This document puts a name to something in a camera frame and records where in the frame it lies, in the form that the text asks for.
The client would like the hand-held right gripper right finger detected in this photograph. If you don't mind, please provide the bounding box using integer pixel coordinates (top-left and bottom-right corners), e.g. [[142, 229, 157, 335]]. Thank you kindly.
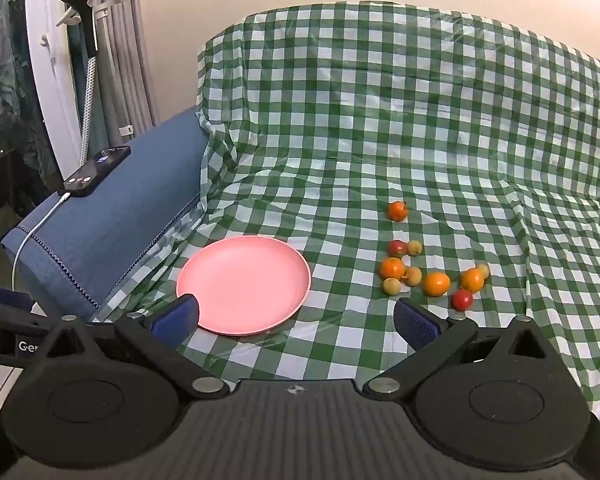
[[362, 297, 553, 396]]

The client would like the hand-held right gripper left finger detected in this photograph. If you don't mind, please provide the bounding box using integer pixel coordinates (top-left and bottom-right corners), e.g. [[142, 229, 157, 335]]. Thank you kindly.
[[40, 294, 231, 402]]

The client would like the black smartphone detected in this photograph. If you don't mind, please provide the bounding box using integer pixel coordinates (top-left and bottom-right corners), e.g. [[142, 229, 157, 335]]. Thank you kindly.
[[57, 145, 132, 197]]

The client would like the black garment steamer with hose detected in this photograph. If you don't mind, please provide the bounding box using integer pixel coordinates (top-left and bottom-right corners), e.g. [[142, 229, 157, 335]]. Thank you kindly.
[[56, 0, 101, 167]]

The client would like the pink round plate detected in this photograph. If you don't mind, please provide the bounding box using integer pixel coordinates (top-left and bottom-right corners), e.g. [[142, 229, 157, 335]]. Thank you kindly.
[[176, 235, 312, 337]]

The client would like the white charging cable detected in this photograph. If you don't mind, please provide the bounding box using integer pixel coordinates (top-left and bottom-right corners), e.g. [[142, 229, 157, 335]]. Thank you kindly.
[[11, 192, 73, 295]]

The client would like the blue sofa armrest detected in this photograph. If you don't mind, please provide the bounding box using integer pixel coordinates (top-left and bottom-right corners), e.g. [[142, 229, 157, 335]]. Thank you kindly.
[[0, 107, 216, 318]]

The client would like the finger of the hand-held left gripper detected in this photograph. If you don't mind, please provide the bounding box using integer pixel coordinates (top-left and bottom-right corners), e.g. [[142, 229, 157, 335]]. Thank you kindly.
[[0, 286, 35, 313]]

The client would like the green checkered tablecloth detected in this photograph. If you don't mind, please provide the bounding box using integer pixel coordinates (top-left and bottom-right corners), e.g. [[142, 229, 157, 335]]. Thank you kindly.
[[87, 0, 600, 421]]

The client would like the white framed round mirror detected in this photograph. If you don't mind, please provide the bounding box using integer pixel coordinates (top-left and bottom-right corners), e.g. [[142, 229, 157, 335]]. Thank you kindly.
[[0, 0, 88, 171]]

